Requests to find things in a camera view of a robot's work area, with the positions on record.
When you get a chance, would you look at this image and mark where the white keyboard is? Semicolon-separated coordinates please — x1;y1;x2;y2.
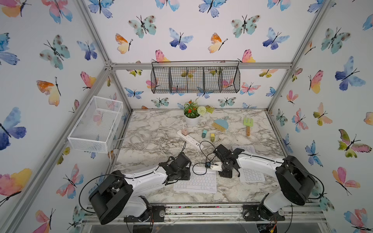
232;145;265;183
173;167;217;194

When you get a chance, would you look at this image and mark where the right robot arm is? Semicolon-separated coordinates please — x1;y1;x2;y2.
214;145;316;216

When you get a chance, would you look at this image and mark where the white mesh wall basket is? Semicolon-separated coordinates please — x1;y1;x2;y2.
68;96;123;153

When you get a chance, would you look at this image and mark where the potted artificial plant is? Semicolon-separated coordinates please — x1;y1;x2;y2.
184;99;215;127

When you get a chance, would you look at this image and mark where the black wire wall basket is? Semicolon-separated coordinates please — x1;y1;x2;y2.
148;61;241;94

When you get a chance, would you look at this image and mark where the white power strip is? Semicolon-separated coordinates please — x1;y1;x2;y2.
177;130;204;150

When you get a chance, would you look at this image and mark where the black charging cable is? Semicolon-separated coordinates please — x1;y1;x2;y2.
191;140;218;176

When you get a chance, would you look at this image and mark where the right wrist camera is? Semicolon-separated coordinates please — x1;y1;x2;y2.
205;162;222;172

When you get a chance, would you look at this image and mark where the pink USB charger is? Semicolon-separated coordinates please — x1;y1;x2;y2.
181;129;189;136

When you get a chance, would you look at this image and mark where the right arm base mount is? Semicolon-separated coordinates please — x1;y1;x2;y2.
242;197;285;221

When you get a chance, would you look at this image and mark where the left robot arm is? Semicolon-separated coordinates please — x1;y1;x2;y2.
88;152;191;225

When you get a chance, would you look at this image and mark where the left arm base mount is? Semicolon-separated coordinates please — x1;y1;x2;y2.
124;205;166;223

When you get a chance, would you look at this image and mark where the white power strip cord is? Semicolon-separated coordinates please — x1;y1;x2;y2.
112;125;180;155

